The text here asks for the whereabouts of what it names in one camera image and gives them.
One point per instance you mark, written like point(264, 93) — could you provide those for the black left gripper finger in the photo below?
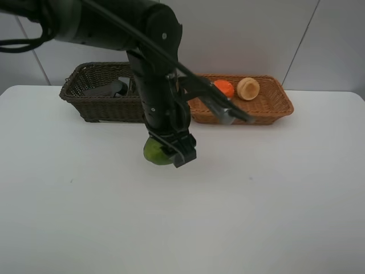
point(182, 158)
point(168, 150)

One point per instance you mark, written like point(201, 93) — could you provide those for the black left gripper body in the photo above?
point(168, 120)

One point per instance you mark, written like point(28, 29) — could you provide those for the green lime fruit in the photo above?
point(153, 153)

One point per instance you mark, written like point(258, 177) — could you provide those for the dark green pump bottle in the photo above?
point(124, 87)

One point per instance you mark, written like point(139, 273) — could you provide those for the orange tangerine fruit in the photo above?
point(225, 87)

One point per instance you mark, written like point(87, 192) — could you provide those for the translucent pink plastic cup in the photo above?
point(103, 91)

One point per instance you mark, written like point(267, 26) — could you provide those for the red yellow peach fruit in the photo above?
point(248, 89)

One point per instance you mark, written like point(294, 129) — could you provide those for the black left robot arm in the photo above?
point(144, 89)

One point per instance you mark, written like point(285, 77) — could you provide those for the dark brown wicker basket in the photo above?
point(125, 109)

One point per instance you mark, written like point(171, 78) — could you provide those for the light brown wicker basket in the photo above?
point(271, 104)

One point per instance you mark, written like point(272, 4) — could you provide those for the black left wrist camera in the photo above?
point(221, 107)

